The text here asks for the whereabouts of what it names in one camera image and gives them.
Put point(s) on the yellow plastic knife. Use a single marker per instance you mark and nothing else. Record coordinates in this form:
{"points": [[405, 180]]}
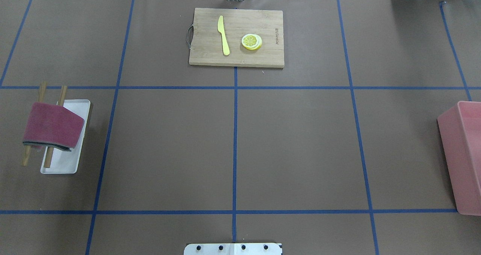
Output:
{"points": [[221, 30]]}

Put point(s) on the magenta microfiber cloth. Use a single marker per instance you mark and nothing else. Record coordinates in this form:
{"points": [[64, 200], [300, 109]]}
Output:
{"points": [[52, 126]]}

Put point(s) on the metal cutting board handle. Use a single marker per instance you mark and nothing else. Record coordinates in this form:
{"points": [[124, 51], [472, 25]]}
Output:
{"points": [[190, 35]]}

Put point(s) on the white rectangular tray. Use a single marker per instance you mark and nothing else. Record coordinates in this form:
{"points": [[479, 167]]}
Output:
{"points": [[68, 162]]}

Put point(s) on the yellow lemon slice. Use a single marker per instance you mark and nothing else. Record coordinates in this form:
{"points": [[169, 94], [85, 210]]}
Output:
{"points": [[252, 41]]}

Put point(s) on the pink plastic bin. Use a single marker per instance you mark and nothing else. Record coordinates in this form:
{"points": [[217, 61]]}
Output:
{"points": [[460, 131]]}

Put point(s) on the wooden rack rod outer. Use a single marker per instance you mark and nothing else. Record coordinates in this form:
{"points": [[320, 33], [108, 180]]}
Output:
{"points": [[27, 148]]}

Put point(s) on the wooden rack rod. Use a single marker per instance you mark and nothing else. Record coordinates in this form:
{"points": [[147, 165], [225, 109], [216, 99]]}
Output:
{"points": [[27, 148], [50, 150]]}

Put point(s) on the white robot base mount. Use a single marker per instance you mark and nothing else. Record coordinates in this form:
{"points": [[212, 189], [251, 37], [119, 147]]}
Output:
{"points": [[233, 249]]}

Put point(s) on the bamboo cutting board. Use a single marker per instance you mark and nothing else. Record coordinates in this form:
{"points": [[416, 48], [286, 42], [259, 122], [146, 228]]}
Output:
{"points": [[206, 47]]}

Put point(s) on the wooden rack rod inner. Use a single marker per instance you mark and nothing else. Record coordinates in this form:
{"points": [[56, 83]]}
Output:
{"points": [[50, 150]]}

